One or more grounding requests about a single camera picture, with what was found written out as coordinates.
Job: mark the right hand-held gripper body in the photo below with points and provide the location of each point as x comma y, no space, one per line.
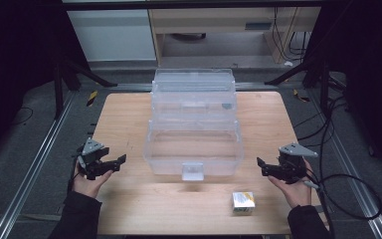
295,151

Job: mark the clear plastic storage box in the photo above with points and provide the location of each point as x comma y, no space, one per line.
194,146

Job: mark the metal floor rail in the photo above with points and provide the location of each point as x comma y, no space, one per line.
351,172
36,166

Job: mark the small white yellow carton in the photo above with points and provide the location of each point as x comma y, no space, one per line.
243,201

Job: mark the person's right hand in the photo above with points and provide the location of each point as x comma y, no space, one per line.
296,194

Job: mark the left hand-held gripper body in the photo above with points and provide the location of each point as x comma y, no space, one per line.
92,146

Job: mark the white cabinet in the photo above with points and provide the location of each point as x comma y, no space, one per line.
112,35

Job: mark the black metal stand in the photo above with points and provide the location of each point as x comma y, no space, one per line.
58,89
325,89

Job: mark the grey floor tape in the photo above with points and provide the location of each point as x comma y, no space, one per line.
319,209

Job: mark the person's left hand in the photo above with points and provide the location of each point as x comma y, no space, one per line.
88,187

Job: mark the yellow black floor tape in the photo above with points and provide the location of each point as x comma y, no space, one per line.
92,98
300,97

